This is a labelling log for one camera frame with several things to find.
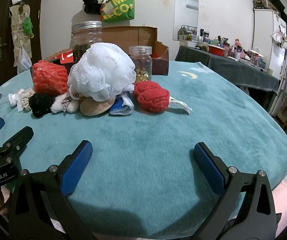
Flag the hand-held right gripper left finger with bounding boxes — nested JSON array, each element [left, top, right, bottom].
[[9, 140, 96, 240]]

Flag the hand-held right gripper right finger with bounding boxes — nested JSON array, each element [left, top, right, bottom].
[[193, 142, 282, 240]]

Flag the white pad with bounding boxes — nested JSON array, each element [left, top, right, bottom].
[[8, 89, 25, 110]]

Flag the beige scrunchie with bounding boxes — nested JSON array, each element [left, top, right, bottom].
[[17, 88, 36, 112]]

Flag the black scrunchie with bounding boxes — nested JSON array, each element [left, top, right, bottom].
[[29, 93, 56, 118]]

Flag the white plush toy checked ribbon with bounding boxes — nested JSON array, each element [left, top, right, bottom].
[[50, 91, 86, 113]]

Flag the beige round powder puff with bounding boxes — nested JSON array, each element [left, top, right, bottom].
[[80, 96, 116, 117]]

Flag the red foam net sleeve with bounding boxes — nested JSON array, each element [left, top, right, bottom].
[[32, 60, 69, 96]]

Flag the blue tissue pack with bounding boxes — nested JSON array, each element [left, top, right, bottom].
[[109, 91, 135, 115]]

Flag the red plush toy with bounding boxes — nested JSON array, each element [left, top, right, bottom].
[[133, 81, 192, 115]]

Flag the white mesh bath pouf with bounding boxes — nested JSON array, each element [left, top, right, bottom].
[[67, 42, 137, 102]]

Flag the cardboard box red lining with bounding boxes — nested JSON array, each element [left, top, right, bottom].
[[42, 26, 169, 77]]

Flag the clear plastic bag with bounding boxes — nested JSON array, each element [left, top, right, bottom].
[[15, 46, 33, 74]]

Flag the hanging fabric organiser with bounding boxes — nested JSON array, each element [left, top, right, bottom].
[[9, 2, 34, 55]]

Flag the table with dark cloth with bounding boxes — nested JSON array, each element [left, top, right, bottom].
[[175, 45, 280, 110]]

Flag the dark wooden door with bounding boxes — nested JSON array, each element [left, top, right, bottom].
[[0, 0, 43, 80]]

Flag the green frog toy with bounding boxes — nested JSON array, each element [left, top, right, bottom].
[[22, 17, 34, 37]]

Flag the red basin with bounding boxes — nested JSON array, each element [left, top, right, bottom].
[[208, 44, 225, 57]]

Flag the cluttered dark-cloth table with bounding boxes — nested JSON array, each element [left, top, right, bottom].
[[181, 25, 274, 73]]

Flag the large glass jar metal lid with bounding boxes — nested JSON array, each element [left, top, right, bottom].
[[71, 21, 103, 63]]

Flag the small clear jar gold contents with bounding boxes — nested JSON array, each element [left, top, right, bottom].
[[129, 45, 152, 82]]

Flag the white refrigerator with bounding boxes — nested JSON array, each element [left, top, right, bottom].
[[252, 9, 287, 115]]

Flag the green tote bag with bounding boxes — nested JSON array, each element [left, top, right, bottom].
[[101, 0, 136, 23]]

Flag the dark suitcase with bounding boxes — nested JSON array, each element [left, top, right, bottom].
[[253, 0, 275, 10]]

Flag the wall mirror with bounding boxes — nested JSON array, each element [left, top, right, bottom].
[[173, 0, 199, 42]]

